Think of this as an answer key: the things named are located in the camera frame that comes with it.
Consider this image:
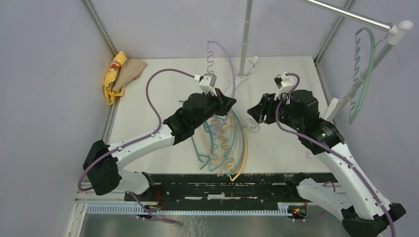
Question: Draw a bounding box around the blue wavy hanger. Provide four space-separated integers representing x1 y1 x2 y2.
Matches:
203 109 259 172
206 111 260 182

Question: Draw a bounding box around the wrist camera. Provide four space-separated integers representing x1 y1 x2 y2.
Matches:
198 73 217 96
274 73 296 100

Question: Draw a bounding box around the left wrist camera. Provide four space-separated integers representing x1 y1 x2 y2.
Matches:
198 73 217 96

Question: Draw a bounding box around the peach plastic hanger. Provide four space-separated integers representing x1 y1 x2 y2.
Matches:
199 122 222 169

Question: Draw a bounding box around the orange wavy hanger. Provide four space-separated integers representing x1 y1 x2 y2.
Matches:
211 114 240 181

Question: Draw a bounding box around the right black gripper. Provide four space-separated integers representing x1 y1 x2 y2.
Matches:
247 89 303 131

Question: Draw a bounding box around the beige cloth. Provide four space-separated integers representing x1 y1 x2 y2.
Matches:
111 59 147 92

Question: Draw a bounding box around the yellow wavy hanger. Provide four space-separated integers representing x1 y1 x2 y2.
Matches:
221 112 248 182

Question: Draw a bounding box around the green wavy hanger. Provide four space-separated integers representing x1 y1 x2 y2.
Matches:
346 27 392 124

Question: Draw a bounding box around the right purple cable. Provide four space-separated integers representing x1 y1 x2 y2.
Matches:
275 72 397 237

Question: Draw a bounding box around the purple cable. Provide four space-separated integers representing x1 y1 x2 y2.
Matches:
77 69 202 192
275 72 397 237

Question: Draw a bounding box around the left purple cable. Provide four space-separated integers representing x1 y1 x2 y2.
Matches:
77 69 202 192

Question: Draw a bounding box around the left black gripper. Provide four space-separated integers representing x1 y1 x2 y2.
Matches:
193 87 237 129

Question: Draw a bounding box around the yellow patterned cloth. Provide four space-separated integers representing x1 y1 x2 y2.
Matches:
103 51 127 106

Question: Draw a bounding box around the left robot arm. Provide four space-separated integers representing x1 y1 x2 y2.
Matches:
83 88 237 201

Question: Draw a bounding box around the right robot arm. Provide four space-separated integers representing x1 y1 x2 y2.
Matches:
247 90 406 237

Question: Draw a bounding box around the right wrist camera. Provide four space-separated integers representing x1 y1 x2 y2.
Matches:
274 73 296 100

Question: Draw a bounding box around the white cable duct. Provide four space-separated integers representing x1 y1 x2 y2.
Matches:
85 204 292 216

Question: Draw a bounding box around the white garment rack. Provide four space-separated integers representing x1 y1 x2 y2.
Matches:
226 0 415 141

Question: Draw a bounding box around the purple wavy hanger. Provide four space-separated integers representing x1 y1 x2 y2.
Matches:
207 40 256 131

